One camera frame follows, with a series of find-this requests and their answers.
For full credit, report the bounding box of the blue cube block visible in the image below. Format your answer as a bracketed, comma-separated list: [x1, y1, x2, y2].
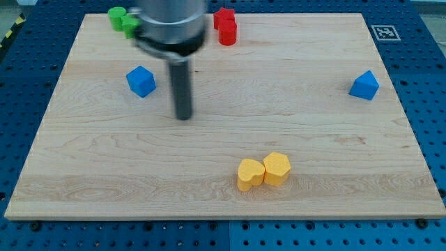
[126, 66, 156, 98]

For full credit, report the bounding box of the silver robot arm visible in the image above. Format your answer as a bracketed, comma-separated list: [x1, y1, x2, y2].
[134, 0, 207, 65]

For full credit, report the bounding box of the blue triangle block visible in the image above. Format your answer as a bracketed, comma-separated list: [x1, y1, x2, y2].
[349, 70, 380, 100]

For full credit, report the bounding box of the yellow heart block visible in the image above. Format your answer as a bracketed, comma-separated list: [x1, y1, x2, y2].
[237, 158, 266, 192]

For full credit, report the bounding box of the yellow hexagon block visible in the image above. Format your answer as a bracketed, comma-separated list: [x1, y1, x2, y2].
[263, 152, 291, 187]

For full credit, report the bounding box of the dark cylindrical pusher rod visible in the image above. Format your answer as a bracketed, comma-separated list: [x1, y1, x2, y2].
[169, 60, 192, 120]

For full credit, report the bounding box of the wooden board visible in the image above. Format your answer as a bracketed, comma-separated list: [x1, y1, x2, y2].
[5, 13, 445, 221]

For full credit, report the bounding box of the red cylinder block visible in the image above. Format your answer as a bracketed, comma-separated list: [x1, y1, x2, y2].
[218, 19, 238, 46]

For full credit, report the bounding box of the red star block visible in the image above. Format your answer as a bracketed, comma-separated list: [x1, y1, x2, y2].
[213, 7, 236, 30]

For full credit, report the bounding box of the green cylinder block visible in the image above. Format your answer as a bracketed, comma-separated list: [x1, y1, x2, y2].
[107, 6, 127, 31]

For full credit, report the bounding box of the fiducial marker tag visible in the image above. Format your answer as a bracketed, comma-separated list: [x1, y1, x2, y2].
[371, 25, 401, 41]

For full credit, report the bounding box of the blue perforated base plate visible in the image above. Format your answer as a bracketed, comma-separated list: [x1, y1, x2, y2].
[1, 0, 445, 250]

